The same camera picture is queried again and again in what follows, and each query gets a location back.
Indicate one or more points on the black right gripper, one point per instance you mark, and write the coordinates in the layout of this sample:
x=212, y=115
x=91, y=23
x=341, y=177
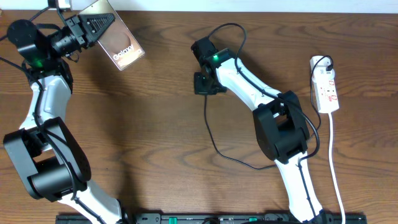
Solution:
x=199, y=88

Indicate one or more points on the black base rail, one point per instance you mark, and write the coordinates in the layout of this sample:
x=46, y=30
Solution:
x=156, y=218

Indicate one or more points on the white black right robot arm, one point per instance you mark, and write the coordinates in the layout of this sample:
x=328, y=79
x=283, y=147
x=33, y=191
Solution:
x=280, y=125

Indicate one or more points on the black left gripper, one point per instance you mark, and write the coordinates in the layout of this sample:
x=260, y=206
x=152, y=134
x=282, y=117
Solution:
x=84, y=23

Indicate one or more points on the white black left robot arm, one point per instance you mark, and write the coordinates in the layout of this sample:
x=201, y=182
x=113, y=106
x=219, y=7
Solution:
x=48, y=159

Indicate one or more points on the white power strip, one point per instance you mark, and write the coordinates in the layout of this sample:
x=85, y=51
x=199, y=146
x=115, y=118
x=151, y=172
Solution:
x=325, y=91

